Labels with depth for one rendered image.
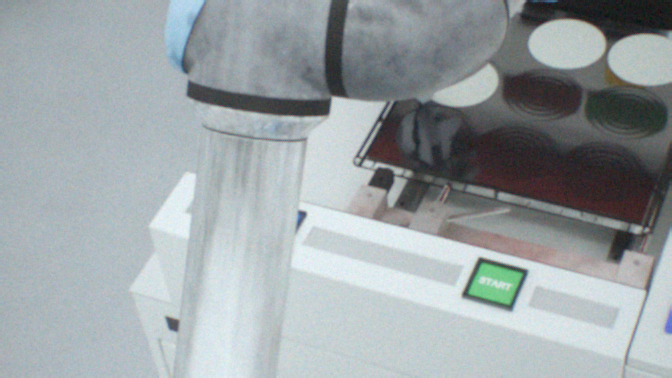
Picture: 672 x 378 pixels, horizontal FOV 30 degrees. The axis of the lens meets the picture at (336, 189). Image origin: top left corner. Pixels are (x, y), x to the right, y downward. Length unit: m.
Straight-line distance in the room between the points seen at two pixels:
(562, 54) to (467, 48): 0.74
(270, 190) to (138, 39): 2.31
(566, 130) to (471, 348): 0.36
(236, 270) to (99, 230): 1.83
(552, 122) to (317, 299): 0.40
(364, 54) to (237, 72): 0.10
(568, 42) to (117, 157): 1.49
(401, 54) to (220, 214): 0.19
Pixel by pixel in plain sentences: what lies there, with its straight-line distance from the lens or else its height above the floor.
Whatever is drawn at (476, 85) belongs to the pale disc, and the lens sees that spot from 1.67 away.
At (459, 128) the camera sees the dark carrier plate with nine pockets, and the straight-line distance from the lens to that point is 1.61.
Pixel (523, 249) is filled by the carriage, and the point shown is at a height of 0.88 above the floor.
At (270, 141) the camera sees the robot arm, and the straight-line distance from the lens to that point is 0.99.
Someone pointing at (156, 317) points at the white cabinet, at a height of 0.78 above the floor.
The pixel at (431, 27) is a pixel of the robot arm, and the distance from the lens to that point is 0.95.
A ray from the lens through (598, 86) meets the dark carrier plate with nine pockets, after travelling 1.67.
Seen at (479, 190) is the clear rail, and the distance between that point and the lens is 1.53.
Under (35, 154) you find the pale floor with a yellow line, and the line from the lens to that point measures 3.05.
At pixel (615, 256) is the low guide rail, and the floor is 0.85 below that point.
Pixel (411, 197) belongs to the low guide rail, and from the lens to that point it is 1.60.
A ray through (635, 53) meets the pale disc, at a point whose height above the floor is 0.90.
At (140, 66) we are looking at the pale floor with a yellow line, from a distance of 3.20.
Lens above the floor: 2.01
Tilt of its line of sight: 46 degrees down
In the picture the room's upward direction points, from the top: 8 degrees counter-clockwise
